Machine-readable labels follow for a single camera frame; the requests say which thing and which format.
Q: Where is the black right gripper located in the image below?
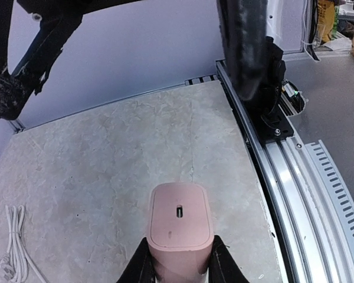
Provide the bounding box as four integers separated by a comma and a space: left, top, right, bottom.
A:
0, 0, 137, 120

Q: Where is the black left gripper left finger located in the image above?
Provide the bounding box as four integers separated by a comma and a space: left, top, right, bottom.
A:
116, 238, 156, 283

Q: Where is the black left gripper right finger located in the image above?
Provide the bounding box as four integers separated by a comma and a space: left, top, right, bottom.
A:
208, 235, 249, 283

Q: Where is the pink plug adapter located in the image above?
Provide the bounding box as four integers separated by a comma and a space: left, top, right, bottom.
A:
146, 183, 214, 282

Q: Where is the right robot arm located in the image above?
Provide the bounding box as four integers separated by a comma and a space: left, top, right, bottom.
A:
0, 1, 317, 127

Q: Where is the aluminium front rail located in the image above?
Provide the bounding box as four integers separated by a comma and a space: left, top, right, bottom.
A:
185, 57, 354, 282

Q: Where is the white power strip cable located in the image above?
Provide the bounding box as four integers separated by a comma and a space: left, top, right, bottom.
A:
0, 205, 50, 283

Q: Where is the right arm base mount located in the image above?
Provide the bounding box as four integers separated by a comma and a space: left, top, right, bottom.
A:
245, 83, 294, 145

